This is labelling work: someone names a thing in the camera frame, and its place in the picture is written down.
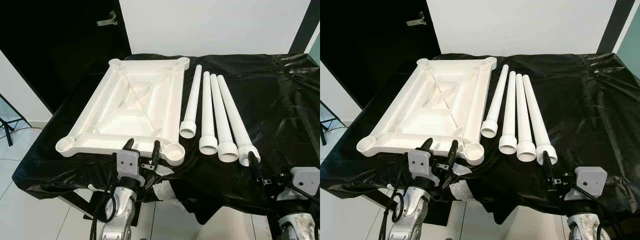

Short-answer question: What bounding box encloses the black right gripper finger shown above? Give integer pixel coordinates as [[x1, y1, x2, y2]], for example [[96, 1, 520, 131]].
[[248, 152, 264, 187], [542, 151, 557, 187]]

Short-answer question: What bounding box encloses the black work table leg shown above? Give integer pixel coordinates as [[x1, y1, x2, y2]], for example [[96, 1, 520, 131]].
[[57, 192, 96, 221], [360, 192, 396, 216]]

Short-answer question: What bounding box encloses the black shiny table cover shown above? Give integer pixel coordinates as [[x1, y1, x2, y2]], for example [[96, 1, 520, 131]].
[[320, 52, 640, 221], [12, 52, 320, 225]]

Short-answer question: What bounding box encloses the black wall pillar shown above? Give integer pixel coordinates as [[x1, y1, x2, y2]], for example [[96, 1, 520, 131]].
[[597, 0, 636, 55], [289, 0, 320, 55]]

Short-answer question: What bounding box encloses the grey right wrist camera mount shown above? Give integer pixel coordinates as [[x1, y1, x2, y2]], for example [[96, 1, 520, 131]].
[[290, 166, 320, 196], [574, 166, 608, 193]]

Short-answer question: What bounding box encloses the white work table frame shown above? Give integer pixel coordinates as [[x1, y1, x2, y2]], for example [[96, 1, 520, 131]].
[[387, 165, 471, 201], [87, 165, 175, 202]]

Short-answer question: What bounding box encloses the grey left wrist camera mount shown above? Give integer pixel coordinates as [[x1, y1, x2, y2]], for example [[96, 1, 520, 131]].
[[407, 149, 432, 181], [116, 150, 140, 181]]

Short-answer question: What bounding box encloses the black tripod stand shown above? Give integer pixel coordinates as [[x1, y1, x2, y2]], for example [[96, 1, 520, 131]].
[[0, 93, 32, 147], [320, 100, 346, 146]]

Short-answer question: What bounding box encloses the silver door handle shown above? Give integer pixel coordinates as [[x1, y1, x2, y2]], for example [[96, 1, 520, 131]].
[[97, 11, 119, 27], [406, 11, 427, 27]]

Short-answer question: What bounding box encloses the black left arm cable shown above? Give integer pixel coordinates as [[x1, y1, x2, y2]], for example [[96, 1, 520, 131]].
[[378, 187, 403, 240], [90, 185, 118, 240]]

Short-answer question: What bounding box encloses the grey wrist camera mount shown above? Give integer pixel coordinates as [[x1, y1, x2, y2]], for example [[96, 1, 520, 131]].
[[116, 150, 140, 181], [574, 166, 608, 193], [407, 149, 432, 181], [290, 166, 320, 196]]

